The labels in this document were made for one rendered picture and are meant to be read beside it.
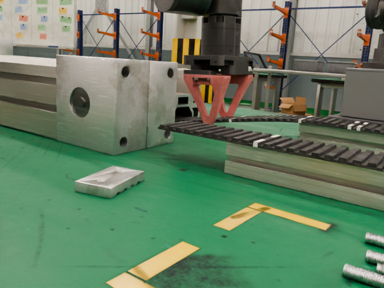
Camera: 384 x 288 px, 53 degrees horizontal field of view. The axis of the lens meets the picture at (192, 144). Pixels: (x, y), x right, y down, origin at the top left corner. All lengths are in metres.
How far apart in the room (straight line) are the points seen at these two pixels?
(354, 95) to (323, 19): 7.60
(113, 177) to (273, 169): 0.13
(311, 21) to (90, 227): 8.41
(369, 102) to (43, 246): 0.80
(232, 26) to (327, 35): 7.92
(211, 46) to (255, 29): 8.53
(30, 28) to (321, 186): 6.32
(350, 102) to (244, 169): 0.62
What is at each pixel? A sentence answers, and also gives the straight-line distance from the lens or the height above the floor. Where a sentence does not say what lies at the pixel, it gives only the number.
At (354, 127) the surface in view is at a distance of 0.50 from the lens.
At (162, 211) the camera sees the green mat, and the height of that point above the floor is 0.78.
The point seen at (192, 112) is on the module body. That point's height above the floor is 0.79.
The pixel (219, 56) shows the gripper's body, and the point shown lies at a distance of 0.52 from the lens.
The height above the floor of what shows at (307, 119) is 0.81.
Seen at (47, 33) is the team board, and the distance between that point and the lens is 6.35.
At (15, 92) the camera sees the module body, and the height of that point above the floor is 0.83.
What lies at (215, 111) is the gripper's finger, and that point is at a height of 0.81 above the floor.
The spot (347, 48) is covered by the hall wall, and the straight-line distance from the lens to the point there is 8.30.
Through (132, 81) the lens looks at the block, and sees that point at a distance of 0.40.
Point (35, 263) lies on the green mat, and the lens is 0.20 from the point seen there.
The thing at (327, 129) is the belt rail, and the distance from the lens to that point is 0.51.
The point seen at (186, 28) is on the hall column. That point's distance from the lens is 4.05.
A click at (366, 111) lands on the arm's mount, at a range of 0.93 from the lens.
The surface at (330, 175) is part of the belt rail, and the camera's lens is 0.31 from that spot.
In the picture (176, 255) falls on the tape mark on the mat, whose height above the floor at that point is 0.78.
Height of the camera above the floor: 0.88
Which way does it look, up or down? 12 degrees down
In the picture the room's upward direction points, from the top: 4 degrees clockwise
